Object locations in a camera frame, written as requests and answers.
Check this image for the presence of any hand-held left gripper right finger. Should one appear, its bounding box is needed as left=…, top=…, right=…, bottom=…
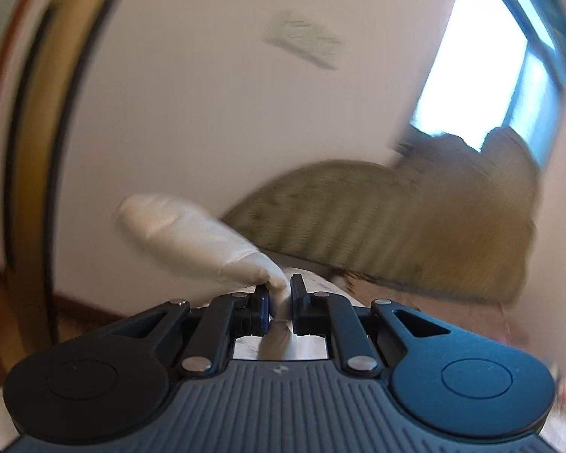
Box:
left=290, top=274, right=459, bottom=379

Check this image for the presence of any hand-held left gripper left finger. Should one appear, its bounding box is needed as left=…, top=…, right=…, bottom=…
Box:
left=92, top=284, right=272, bottom=379

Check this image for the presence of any cream puffer jacket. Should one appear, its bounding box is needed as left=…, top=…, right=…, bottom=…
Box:
left=114, top=193, right=354, bottom=362

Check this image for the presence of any green upholstered headboard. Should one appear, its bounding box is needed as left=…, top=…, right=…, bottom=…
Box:
left=221, top=125, right=541, bottom=305

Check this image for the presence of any window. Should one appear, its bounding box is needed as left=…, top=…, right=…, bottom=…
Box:
left=408, top=0, right=566, bottom=167

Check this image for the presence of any white wall socket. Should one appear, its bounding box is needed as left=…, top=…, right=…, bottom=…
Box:
left=263, top=9, right=314, bottom=55
left=304, top=28, right=342, bottom=71

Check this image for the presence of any wooden door frame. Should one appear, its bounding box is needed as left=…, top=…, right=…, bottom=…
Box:
left=0, top=0, right=138, bottom=341

